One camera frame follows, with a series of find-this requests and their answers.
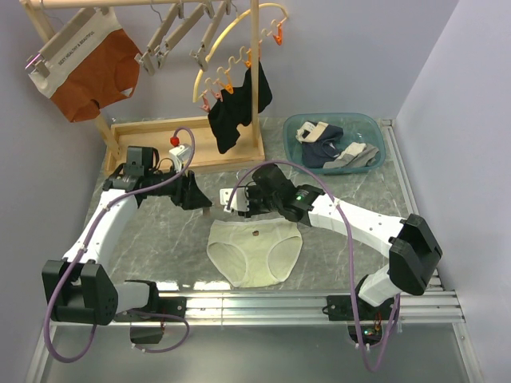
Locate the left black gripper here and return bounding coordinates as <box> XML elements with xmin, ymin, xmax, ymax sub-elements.
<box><xmin>145</xmin><ymin>162</ymin><xmax>212</xmax><ymax>210</ymax></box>

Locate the pale yellow underwear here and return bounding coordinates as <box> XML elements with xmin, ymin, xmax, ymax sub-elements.
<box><xmin>207</xmin><ymin>218</ymin><xmax>303</xmax><ymax>288</ymax></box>

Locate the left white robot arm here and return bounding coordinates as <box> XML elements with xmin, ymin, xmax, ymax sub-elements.
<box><xmin>42</xmin><ymin>144</ymin><xmax>212</xmax><ymax>326</ymax></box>

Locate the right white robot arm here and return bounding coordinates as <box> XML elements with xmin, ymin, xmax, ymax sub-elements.
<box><xmin>220</xmin><ymin>162</ymin><xmax>442</xmax><ymax>319</ymax></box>

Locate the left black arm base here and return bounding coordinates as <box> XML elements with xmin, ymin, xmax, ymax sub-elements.
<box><xmin>114</xmin><ymin>279</ymin><xmax>187</xmax><ymax>346</ymax></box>

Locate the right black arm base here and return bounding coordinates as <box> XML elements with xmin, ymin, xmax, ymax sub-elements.
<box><xmin>322</xmin><ymin>295</ymin><xmax>400</xmax><ymax>347</ymax></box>

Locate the navy blue underwear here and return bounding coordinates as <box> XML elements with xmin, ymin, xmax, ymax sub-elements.
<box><xmin>295</xmin><ymin>120</ymin><xmax>344</xmax><ymax>168</ymax></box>

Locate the black underwear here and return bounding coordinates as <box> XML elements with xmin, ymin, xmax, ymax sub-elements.
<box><xmin>208</xmin><ymin>69</ymin><xmax>252</xmax><ymax>154</ymax></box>

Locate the grey underwear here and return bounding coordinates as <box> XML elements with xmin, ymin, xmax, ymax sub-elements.
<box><xmin>323</xmin><ymin>142</ymin><xmax>380</xmax><ymax>169</ymax></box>

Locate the orange white underwear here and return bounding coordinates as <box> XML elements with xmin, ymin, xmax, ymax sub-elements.
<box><xmin>27</xmin><ymin>7</ymin><xmax>140</xmax><ymax>123</ymax></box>

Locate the yellow curved clip hanger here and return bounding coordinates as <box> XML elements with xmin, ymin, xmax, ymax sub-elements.
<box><xmin>192</xmin><ymin>1</ymin><xmax>289</xmax><ymax>105</ymax></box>

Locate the beige hanger with orange underwear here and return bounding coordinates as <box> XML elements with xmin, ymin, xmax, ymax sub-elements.
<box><xmin>25</xmin><ymin>6</ymin><xmax>111</xmax><ymax>77</ymax></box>

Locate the wooden drying rack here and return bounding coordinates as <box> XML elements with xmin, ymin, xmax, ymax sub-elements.
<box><xmin>22</xmin><ymin>1</ymin><xmax>265</xmax><ymax>173</ymax></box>

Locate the teal plastic basin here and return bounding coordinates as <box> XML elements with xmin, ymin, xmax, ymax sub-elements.
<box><xmin>283</xmin><ymin>113</ymin><xmax>386</xmax><ymax>176</ymax></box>

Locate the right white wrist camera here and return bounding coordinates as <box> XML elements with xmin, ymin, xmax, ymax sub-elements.
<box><xmin>220</xmin><ymin>187</ymin><xmax>249</xmax><ymax>213</ymax></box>

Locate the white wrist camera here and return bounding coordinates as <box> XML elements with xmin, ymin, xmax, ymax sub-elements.
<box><xmin>220</xmin><ymin>187</ymin><xmax>249</xmax><ymax>213</ymax></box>
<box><xmin>168</xmin><ymin>136</ymin><xmax>192</xmax><ymax>172</ymax></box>

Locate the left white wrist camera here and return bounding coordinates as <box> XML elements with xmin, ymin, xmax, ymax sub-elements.
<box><xmin>168</xmin><ymin>136</ymin><xmax>192</xmax><ymax>172</ymax></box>

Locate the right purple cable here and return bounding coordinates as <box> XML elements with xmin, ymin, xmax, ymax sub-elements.
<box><xmin>225</xmin><ymin>160</ymin><xmax>402</xmax><ymax>373</ymax></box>

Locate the purple cable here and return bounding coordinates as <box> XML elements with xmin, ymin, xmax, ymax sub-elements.
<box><xmin>42</xmin><ymin>127</ymin><xmax>196</xmax><ymax>363</ymax></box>
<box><xmin>225</xmin><ymin>160</ymin><xmax>402</xmax><ymax>373</ymax></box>

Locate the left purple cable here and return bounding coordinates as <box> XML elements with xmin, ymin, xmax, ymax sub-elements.
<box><xmin>42</xmin><ymin>127</ymin><xmax>196</xmax><ymax>363</ymax></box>

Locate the aluminium mounting rail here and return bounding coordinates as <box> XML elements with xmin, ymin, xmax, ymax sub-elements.
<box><xmin>42</xmin><ymin>143</ymin><xmax>482</xmax><ymax>382</ymax></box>

